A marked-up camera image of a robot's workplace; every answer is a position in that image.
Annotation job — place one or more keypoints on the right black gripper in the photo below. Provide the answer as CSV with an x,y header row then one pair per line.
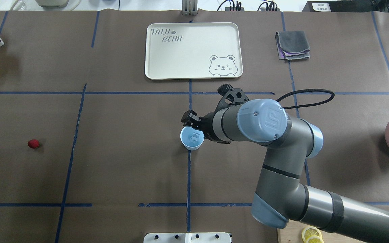
x,y
208,126

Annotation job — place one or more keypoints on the clear ice cube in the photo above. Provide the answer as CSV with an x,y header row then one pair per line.
x,y
195,138

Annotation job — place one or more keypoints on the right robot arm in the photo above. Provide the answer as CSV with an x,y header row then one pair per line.
x,y
279,195

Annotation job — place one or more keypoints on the light blue plastic cup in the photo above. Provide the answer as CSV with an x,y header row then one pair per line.
x,y
185,133

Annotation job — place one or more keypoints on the cream bear serving tray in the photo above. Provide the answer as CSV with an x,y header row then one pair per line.
x,y
193,51

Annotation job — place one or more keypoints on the folded grey cloth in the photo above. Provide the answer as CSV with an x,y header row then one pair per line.
x,y
292,45

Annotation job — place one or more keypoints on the bamboo cutting board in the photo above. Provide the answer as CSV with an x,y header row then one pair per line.
x,y
292,233

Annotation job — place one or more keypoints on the red strawberry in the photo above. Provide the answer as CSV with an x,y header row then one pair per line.
x,y
34,144

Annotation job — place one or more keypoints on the lemon slice stack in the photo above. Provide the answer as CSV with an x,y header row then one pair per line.
x,y
311,234

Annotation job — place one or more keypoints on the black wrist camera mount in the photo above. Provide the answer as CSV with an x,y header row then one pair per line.
x,y
231,96

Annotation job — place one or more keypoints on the aluminium frame post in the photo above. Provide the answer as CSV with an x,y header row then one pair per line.
x,y
190,7

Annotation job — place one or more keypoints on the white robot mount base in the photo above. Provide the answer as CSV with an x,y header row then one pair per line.
x,y
189,237

